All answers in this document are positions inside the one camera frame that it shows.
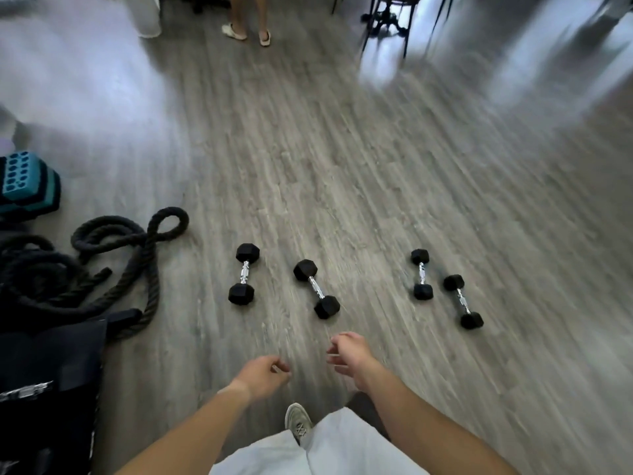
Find person's right hand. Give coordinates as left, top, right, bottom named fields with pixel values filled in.
left=326, top=332, right=386, bottom=392

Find person's left hand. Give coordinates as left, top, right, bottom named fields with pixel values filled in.
left=231, top=354, right=294, bottom=406

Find large black hex dumbbell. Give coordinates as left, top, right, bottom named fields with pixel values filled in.
left=292, top=259, right=342, bottom=321
left=227, top=242, right=262, bottom=307

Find medium black hex dumbbell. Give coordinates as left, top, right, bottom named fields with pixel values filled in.
left=410, top=248, right=435, bottom=301
left=442, top=274, right=485, bottom=331

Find black dumbbell rack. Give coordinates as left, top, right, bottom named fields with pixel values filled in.
left=0, top=316, right=107, bottom=475

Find person's left forearm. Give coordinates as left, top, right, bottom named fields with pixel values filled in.
left=116, top=383, right=253, bottom=475

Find person's right forearm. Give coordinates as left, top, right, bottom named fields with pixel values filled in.
left=355, top=363, right=520, bottom=475

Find dark grey trousers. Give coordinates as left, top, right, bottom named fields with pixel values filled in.
left=344, top=390, right=392, bottom=441

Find white sneaker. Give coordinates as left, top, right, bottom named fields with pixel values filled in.
left=284, top=402, right=313, bottom=447

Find white shirt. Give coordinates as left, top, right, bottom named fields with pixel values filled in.
left=210, top=408, right=431, bottom=475

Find teal and black step platform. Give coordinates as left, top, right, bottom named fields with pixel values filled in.
left=0, top=150, right=63, bottom=221

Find black chair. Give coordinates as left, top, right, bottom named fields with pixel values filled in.
left=358, top=0, right=424, bottom=60

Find white round pillar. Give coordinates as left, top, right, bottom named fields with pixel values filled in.
left=129, top=0, right=163, bottom=39

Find black battle rope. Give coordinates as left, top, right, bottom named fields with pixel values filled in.
left=0, top=206, right=191, bottom=342

